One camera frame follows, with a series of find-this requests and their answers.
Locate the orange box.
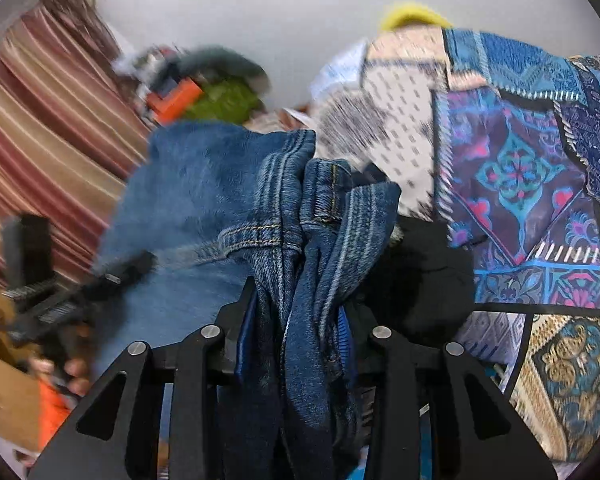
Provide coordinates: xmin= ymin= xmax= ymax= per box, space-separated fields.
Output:
xmin=145 ymin=81 xmax=204 ymax=125

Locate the striped red curtain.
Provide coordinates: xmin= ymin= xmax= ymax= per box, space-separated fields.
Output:
xmin=0 ymin=0 xmax=153 ymax=301

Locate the blue denim jacket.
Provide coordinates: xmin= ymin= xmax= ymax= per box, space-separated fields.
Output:
xmin=92 ymin=122 xmax=403 ymax=480

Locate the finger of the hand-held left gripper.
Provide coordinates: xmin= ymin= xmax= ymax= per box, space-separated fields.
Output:
xmin=85 ymin=251 xmax=157 ymax=302

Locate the brown cardboard box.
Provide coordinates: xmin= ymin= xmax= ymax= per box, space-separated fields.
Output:
xmin=0 ymin=345 xmax=43 ymax=453

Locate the patchwork patterned bedsheet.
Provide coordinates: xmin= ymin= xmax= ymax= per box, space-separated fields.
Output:
xmin=307 ymin=25 xmax=600 ymax=466

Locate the person's left hand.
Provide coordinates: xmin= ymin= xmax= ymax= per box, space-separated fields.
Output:
xmin=27 ymin=322 xmax=95 ymax=397

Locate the black folded cloth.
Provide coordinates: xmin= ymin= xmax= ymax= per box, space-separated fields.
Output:
xmin=350 ymin=162 xmax=477 ymax=358

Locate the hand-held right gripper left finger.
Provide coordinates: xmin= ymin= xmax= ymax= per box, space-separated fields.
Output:
xmin=30 ymin=276 xmax=259 ymax=480

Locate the yellow cloth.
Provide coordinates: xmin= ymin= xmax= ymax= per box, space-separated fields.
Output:
xmin=379 ymin=2 xmax=454 ymax=31

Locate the person's orange clothing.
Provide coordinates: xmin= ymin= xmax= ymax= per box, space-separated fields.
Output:
xmin=36 ymin=375 xmax=74 ymax=453

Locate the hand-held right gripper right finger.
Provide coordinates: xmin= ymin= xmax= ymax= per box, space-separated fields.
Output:
xmin=337 ymin=305 xmax=558 ymax=480

